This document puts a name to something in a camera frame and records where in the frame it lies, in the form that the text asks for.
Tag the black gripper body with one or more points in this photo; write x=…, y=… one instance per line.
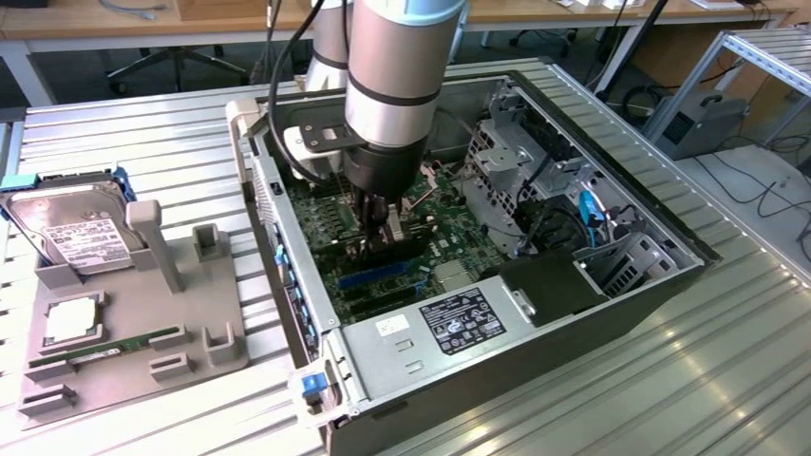
x=386, y=171

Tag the green graphics card black shroud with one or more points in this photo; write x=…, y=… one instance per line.
x=405, y=247

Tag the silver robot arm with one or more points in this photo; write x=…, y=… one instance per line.
x=392, y=71

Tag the silver socket cover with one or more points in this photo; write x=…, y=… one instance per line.
x=426, y=180

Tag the blue expansion slot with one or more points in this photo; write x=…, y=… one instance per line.
x=373, y=277

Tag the green motherboard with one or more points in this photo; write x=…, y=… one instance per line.
x=465, y=247

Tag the black short expansion slot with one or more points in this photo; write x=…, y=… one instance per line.
x=354, y=297

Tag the black long expansion slot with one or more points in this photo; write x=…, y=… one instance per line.
x=386, y=301

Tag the silver chipset heatsink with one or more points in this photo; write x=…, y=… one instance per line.
x=456, y=276

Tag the silver perforated drive cage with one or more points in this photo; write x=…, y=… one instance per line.
x=500, y=157

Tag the silver power supply unit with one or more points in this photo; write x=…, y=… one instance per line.
x=405, y=351

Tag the black plastic shroud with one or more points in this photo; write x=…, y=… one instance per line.
x=544, y=285

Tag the blue case latch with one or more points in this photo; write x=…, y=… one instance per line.
x=313, y=385

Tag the black office chair base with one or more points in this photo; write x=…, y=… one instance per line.
x=178, y=53
x=528, y=34

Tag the silver disk bay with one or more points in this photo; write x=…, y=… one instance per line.
x=624, y=275

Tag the open black PC case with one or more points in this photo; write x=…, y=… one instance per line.
x=442, y=418

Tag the grey parts rack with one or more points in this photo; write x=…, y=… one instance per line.
x=126, y=304

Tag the black slanted pole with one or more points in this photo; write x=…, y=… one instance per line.
x=633, y=47

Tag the hard disk in blue carrier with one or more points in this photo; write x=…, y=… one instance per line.
x=62, y=228

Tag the grey controller box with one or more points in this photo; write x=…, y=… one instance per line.
x=702, y=123

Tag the silver CPU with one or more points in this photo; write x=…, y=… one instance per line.
x=72, y=320

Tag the green RAM stick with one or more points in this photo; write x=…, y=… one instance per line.
x=94, y=355

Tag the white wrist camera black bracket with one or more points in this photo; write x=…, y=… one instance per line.
x=313, y=159

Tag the aluminium slat table frame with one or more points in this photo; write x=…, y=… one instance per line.
x=772, y=52

